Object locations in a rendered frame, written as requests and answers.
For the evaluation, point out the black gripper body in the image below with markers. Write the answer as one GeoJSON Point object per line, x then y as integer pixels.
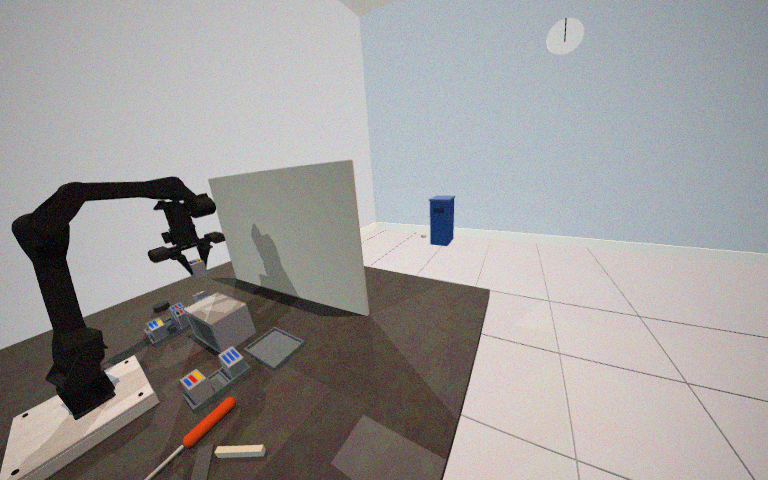
{"type": "Point", "coordinates": [184, 235]}

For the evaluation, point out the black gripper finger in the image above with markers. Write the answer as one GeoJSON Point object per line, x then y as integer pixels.
{"type": "Point", "coordinates": [182, 259]}
{"type": "Point", "coordinates": [203, 253]}

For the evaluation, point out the cream rectangular bar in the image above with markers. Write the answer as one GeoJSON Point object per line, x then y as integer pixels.
{"type": "Point", "coordinates": [240, 451]}

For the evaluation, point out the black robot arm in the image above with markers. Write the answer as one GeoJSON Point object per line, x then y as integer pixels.
{"type": "Point", "coordinates": [44, 236]}

